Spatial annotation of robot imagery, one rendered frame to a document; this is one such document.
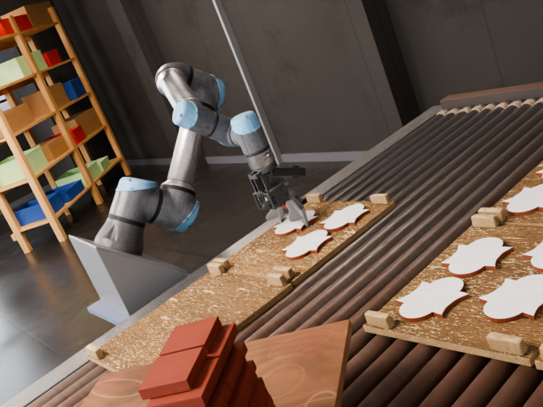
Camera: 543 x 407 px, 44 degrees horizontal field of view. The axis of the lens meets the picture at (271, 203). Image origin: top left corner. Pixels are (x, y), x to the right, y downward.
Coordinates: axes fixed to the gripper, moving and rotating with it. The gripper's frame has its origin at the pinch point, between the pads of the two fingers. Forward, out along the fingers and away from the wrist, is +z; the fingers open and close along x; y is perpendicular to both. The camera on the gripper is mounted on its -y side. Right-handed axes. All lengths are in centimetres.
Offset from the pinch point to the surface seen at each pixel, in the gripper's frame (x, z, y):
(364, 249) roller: 31.9, 2.3, 7.2
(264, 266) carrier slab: 9.5, -0.2, 21.6
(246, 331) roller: 27, 1, 44
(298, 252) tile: 17.2, -1.1, 15.4
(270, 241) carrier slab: -1.5, 0.3, 9.6
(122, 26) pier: -508, -66, -263
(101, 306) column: -52, 6, 45
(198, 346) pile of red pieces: 75, -30, 76
